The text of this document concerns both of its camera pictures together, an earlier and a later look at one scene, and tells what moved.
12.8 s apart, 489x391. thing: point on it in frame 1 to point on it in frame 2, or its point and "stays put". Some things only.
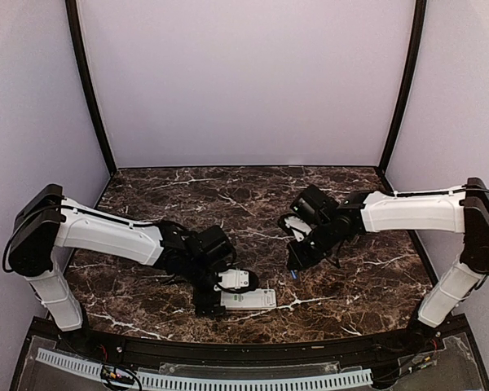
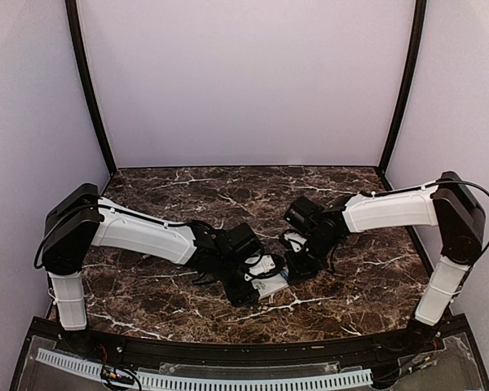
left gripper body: (200, 299) to (238, 296)
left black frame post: (77, 41) stays put
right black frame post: (404, 107) stays put
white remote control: (262, 299) to (266, 286)
